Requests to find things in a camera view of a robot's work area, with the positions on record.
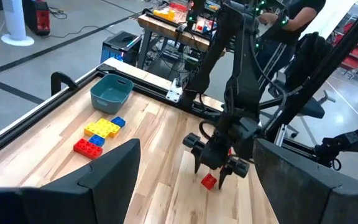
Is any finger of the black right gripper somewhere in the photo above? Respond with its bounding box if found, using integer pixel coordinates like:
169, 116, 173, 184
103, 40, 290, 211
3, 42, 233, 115
193, 152, 202, 174
218, 169, 229, 190

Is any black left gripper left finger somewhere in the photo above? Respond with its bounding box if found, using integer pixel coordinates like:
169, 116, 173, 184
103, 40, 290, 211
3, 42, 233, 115
0, 138, 142, 224

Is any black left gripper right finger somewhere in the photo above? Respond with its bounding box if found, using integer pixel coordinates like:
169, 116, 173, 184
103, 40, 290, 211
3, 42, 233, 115
253, 138, 358, 224

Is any small red toy brick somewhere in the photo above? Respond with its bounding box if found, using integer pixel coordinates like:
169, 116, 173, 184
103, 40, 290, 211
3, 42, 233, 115
200, 173, 218, 191

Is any blue toy brick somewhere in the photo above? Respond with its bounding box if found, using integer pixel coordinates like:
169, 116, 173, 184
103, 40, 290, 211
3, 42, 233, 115
111, 116, 127, 128
88, 134, 106, 147

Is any yellow toy brick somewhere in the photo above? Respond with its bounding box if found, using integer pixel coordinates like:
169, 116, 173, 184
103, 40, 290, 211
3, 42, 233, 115
94, 118, 121, 134
84, 123, 113, 139

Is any teal plastic bin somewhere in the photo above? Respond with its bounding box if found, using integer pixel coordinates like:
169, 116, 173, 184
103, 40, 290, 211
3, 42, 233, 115
89, 73, 134, 115

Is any wooden workbench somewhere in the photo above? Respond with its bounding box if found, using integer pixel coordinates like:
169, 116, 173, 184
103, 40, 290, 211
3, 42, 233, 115
137, 0, 229, 71

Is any black office chair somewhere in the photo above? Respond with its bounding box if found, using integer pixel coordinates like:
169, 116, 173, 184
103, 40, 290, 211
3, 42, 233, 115
272, 30, 337, 139

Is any black computer tower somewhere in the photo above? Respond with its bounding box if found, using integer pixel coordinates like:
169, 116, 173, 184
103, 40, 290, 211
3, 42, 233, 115
100, 30, 143, 65

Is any person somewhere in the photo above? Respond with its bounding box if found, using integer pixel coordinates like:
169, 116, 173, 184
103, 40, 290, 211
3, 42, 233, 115
255, 0, 327, 94

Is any white tower fan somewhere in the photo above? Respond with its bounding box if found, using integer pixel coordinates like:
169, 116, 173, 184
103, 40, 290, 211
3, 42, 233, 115
1, 0, 35, 47

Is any silver frame bracket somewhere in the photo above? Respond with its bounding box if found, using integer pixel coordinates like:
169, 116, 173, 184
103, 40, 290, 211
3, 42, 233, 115
165, 77, 185, 103

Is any black table frame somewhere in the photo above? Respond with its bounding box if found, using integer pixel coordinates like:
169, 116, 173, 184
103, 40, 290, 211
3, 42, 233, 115
0, 0, 358, 164

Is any black curved handle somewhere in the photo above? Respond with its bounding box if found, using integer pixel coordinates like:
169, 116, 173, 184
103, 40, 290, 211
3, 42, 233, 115
50, 71, 79, 96

